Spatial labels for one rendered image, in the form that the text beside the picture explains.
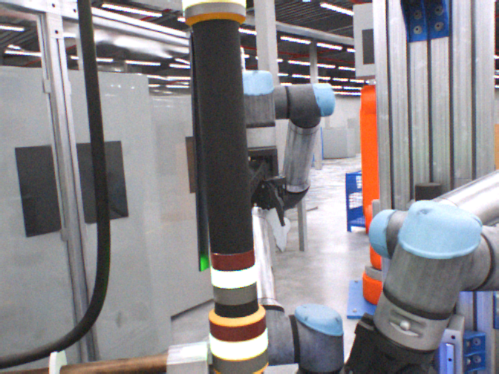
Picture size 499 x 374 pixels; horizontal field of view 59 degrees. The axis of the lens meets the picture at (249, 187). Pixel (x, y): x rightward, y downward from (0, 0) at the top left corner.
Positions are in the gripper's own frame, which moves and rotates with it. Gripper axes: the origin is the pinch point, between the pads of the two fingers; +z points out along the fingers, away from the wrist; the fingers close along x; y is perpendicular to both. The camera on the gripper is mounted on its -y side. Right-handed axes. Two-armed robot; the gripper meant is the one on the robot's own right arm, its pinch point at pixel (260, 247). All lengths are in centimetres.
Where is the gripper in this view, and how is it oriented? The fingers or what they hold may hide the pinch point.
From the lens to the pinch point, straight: 91.6
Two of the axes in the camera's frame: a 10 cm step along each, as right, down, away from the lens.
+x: -8.7, 0.0, 4.9
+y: 4.8, -1.4, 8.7
